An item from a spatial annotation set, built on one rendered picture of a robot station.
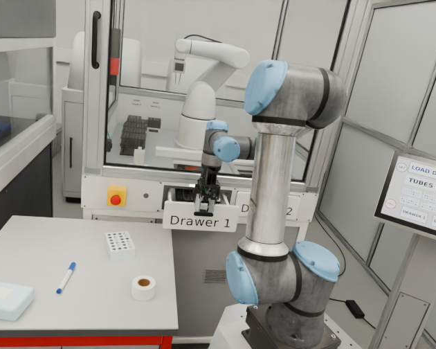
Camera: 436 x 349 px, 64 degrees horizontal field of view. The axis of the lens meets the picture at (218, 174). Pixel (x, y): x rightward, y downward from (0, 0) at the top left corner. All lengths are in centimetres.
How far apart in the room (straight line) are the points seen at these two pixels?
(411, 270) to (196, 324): 103
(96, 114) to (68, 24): 331
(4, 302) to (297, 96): 88
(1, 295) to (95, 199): 56
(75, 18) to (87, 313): 391
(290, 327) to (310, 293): 11
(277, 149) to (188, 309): 125
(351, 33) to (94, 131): 105
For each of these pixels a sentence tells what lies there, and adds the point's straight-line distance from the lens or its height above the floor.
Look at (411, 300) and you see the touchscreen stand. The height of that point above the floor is 60.
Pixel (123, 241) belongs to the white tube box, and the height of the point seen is 80.
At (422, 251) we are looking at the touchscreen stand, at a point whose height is 84.
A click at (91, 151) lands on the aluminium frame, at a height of 104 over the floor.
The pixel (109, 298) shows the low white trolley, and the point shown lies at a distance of 114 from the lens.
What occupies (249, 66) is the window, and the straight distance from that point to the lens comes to 141.
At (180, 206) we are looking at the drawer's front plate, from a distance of 132.
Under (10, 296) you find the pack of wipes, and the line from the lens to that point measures 111.
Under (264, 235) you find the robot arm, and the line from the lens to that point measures 77.
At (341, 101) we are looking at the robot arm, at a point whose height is 143.
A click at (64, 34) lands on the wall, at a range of 467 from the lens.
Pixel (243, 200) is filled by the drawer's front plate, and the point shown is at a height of 89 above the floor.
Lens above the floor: 150
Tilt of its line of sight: 20 degrees down
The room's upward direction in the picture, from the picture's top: 9 degrees clockwise
